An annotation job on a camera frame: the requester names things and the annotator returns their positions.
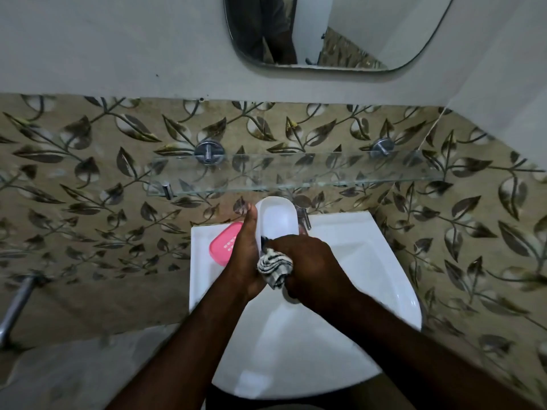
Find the chrome wall tap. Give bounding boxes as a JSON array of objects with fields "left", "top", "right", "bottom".
[{"left": 0, "top": 270, "right": 50, "bottom": 351}]

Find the white soap dish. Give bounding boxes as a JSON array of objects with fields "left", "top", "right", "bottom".
[{"left": 255, "top": 196, "right": 300, "bottom": 252}]

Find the person's left hand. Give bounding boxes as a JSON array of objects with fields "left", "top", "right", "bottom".
[{"left": 225, "top": 203, "right": 269, "bottom": 300}]

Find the chrome faucet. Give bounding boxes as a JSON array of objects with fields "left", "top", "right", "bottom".
[{"left": 293, "top": 195, "right": 313, "bottom": 231}]

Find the person's left forearm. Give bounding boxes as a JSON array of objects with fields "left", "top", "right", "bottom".
[{"left": 104, "top": 285, "right": 262, "bottom": 410}]

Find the person's right forearm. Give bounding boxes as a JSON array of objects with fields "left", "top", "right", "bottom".
[{"left": 333, "top": 290, "right": 530, "bottom": 410}]

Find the white sink basin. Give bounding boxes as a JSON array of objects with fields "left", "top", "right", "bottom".
[{"left": 189, "top": 211, "right": 423, "bottom": 401}]

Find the rounded wall mirror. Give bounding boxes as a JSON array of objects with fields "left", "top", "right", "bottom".
[{"left": 223, "top": 0, "right": 456, "bottom": 72}]

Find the pink soap dish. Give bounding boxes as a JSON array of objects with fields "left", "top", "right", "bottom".
[{"left": 208, "top": 221, "right": 243, "bottom": 267}]

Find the person's right hand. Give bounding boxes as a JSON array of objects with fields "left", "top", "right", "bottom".
[{"left": 267, "top": 234, "right": 356, "bottom": 313}]

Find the glass shelf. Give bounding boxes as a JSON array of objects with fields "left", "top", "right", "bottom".
[{"left": 145, "top": 151, "right": 445, "bottom": 198}]

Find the checkered cleaning cloth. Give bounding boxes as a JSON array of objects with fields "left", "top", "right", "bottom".
[{"left": 256, "top": 247, "right": 295, "bottom": 290}]

